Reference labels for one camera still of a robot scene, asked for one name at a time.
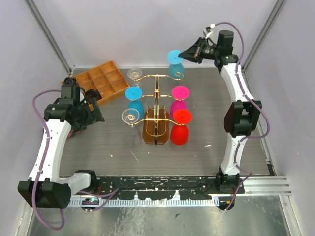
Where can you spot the black coiled item on tray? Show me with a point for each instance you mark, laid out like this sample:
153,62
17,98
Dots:
92,94

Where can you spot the magenta plastic wine glass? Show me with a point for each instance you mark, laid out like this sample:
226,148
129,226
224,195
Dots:
180,94

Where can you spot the light blue plastic wine glass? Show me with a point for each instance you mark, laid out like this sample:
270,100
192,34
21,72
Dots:
176,69

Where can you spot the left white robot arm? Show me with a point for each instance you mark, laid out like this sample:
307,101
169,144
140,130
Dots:
44,188

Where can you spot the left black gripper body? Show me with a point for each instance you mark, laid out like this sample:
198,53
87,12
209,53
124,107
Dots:
85,116

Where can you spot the wooden compartment tray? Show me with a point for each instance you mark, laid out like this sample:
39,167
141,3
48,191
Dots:
106,80

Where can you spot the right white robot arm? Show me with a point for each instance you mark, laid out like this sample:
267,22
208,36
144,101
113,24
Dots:
242,116

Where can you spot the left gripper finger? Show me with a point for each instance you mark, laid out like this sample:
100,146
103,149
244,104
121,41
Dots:
76,130
96,113

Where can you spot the clear rear wine glass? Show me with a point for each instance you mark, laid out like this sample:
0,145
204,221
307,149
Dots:
135,74

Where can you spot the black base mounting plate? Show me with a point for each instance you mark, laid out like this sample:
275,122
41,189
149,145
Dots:
165,187

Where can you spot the clear wine glass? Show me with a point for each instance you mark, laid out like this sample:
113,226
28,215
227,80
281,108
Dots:
130,117
135,74

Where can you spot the gold wire wine glass rack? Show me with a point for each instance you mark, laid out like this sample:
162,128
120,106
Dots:
156,119

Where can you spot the red plastic wine glass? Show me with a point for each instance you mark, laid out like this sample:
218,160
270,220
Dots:
180,132

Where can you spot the black coiled item beside tray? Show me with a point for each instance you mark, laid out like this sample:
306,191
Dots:
69,81

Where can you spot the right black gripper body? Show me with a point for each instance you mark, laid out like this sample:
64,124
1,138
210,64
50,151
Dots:
208,52

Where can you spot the clear front wine glass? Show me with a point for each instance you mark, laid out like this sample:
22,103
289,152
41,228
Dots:
130,117

